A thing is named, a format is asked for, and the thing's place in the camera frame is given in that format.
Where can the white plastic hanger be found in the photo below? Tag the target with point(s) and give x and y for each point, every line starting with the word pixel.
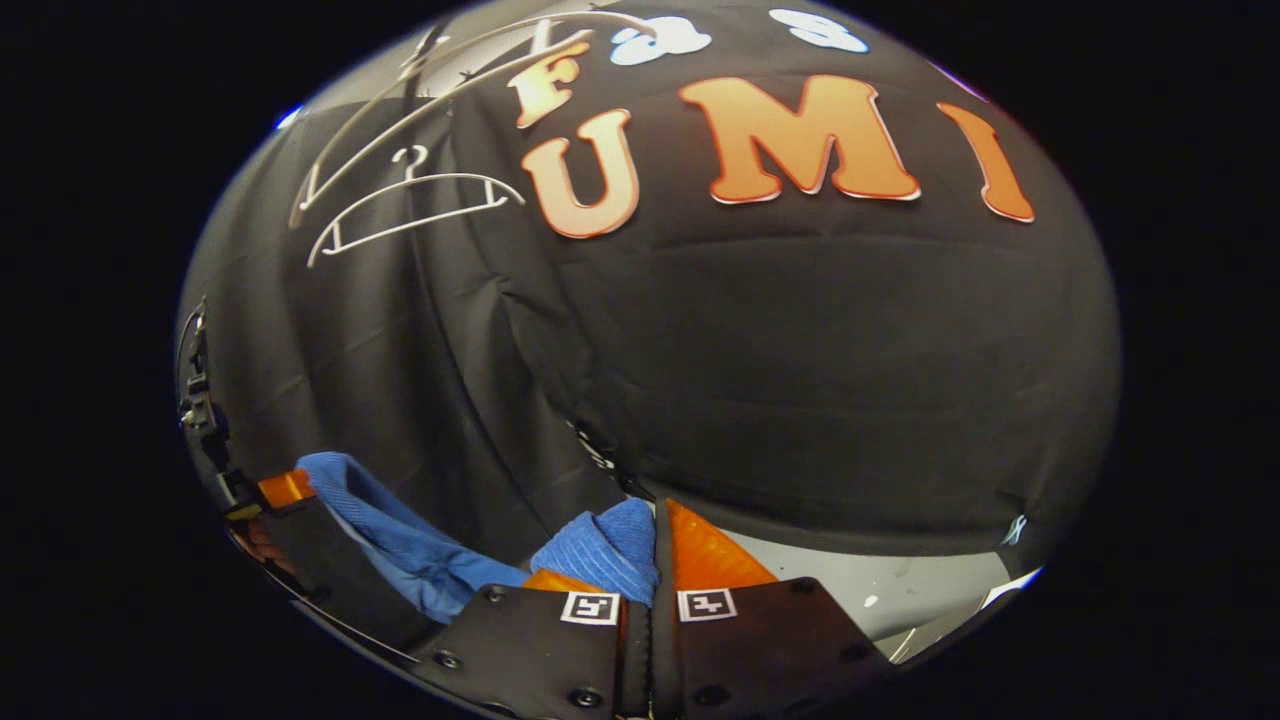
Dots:
pixel 440 177
pixel 400 138

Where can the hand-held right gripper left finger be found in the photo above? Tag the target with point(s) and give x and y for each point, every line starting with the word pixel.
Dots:
pixel 635 660

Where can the black backdrop cloth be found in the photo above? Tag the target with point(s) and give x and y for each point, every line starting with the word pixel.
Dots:
pixel 800 350
pixel 330 380

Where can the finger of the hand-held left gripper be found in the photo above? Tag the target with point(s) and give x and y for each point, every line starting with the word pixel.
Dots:
pixel 340 570

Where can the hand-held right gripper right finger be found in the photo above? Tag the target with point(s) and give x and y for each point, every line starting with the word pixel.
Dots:
pixel 665 640

